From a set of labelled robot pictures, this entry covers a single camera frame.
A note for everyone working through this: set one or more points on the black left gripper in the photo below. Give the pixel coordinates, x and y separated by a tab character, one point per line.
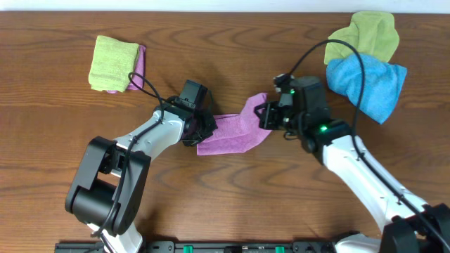
202	126

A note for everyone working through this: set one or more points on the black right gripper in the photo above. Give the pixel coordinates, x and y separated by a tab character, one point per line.
268	114

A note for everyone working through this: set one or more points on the purple microfiber cloth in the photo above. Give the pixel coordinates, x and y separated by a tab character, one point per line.
236	133

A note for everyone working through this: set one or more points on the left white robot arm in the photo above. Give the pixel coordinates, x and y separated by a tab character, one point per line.
107	189

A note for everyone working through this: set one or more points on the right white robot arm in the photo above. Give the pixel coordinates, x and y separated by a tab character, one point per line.
406	221

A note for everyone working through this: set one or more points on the blue microfiber cloth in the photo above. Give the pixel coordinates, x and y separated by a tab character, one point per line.
379	83

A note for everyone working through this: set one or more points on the crumpled green microfiber cloth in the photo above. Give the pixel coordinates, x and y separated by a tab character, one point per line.
372	33

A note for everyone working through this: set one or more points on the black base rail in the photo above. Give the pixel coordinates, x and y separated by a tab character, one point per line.
191	247

